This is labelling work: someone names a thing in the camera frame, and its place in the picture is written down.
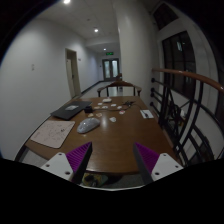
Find glass double door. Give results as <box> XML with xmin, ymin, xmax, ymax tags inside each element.
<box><xmin>102</xmin><ymin>59</ymin><xmax>119</xmax><ymax>81</ymax></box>

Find small white paper scrap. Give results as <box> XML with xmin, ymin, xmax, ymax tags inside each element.
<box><xmin>109</xmin><ymin>117</ymin><xmax>116</xmax><ymax>122</ymax></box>

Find grey computer mouse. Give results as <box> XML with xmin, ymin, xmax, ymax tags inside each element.
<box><xmin>77</xmin><ymin>118</ymin><xmax>100</xmax><ymax>134</ymax></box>

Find white patterned mouse pad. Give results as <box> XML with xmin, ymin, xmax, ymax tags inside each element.
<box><xmin>31</xmin><ymin>120</ymin><xmax>75</xmax><ymax>149</ymax></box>

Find wooden stair handrail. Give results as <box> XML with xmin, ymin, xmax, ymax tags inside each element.
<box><xmin>152</xmin><ymin>68</ymin><xmax>224</xmax><ymax>94</ymax></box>

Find white notepad with pen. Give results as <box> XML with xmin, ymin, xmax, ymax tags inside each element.
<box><xmin>141</xmin><ymin>110</ymin><xmax>153</xmax><ymax>119</ymax></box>

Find dark window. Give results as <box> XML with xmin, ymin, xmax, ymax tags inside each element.
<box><xmin>162</xmin><ymin>31</ymin><xmax>196</xmax><ymax>96</ymax></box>

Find black closed laptop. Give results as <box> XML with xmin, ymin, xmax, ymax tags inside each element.
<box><xmin>51</xmin><ymin>101</ymin><xmax>91</xmax><ymax>120</ymax></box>

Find wooden chair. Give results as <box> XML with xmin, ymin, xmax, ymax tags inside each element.
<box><xmin>97</xmin><ymin>81</ymin><xmax>142</xmax><ymax>97</ymax></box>

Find white box on table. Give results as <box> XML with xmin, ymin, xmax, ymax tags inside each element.
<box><xmin>102</xmin><ymin>98</ymin><xmax>112</xmax><ymax>103</ymax></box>

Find small black box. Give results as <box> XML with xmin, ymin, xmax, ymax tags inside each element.
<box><xmin>84</xmin><ymin>106</ymin><xmax>93</xmax><ymax>113</ymax></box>

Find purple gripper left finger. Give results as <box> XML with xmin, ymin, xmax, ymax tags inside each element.
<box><xmin>42</xmin><ymin>142</ymin><xmax>92</xmax><ymax>184</ymax></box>

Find open side door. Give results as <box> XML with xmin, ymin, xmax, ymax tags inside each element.
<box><xmin>65</xmin><ymin>49</ymin><xmax>81</xmax><ymax>98</ymax></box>

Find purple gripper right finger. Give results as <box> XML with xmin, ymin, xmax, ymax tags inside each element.
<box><xmin>133</xmin><ymin>143</ymin><xmax>182</xmax><ymax>184</ymax></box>

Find black cable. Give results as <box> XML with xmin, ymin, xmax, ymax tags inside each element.
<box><xmin>121</xmin><ymin>100</ymin><xmax>145</xmax><ymax>111</ymax></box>

